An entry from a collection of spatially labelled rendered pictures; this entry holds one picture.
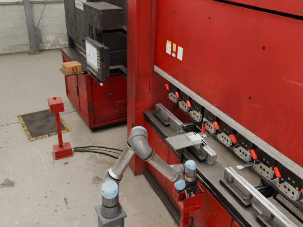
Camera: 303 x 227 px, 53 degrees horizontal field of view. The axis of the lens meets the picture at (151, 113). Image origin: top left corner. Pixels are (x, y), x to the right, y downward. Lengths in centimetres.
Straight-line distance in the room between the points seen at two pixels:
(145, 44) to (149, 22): 22
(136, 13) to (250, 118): 151
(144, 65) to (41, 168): 189
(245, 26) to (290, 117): 62
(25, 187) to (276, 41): 306
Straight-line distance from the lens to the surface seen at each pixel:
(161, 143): 307
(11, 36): 883
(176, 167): 219
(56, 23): 894
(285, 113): 184
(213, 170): 254
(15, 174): 409
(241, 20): 204
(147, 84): 323
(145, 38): 306
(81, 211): 341
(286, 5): 177
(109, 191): 210
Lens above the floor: 240
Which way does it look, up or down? 27 degrees down
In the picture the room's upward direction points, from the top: 2 degrees clockwise
